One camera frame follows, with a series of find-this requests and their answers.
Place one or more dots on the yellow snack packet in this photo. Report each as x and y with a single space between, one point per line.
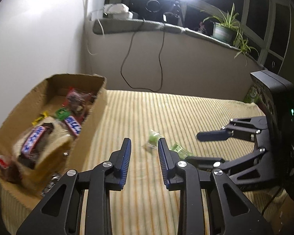
40 118

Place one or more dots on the small pale green candy packet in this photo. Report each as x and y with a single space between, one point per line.
153 139

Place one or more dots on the shiny dark wrapper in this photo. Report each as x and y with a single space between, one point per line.
51 184

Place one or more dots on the light green candy packet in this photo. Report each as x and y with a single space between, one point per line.
181 151

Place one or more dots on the pale clear snack bag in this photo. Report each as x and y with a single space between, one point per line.
56 149

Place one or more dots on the brown chocolate bar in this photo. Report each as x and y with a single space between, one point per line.
34 139
73 125

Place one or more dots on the red-ended dark snack packet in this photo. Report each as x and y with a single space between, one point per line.
77 101

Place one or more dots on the green printed bag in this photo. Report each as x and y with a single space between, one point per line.
252 95

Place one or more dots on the grey stone window sill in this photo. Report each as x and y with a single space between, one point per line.
149 25

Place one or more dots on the spider plant in pot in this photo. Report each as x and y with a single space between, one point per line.
221 31

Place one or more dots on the dark green snack packet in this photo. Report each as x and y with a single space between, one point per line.
62 113

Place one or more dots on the black lamp stand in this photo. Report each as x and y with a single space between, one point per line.
177 9

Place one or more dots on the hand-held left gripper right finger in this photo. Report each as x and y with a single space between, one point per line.
161 161

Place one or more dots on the white wardrobe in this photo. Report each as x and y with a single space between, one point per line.
39 29

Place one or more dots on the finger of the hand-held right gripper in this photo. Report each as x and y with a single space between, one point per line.
208 162
213 135

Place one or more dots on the cardboard box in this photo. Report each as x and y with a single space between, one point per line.
93 117

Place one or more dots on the beige striped bed mat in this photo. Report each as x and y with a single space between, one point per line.
142 112

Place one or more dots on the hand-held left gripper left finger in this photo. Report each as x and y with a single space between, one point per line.
127 161

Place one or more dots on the white bundle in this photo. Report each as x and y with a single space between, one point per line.
118 11

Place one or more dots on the small reddish plant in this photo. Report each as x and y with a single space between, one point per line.
202 28

